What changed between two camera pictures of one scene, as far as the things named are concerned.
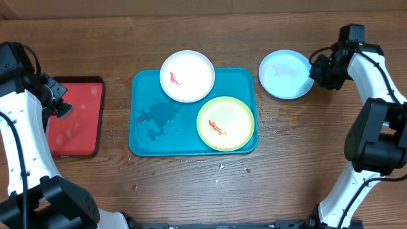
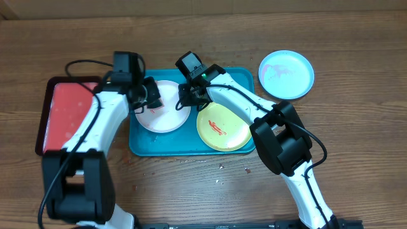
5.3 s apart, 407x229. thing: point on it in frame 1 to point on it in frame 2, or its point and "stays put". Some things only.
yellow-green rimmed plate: x=225 y=123 stays put
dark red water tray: x=77 y=133 stays put
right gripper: x=318 y=74 to x=188 y=95
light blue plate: x=283 y=74 stays put
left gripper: x=60 y=89 to x=154 y=91
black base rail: x=307 y=224 stays put
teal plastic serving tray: x=160 y=126 stays put
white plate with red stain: x=187 y=76 to x=167 y=119
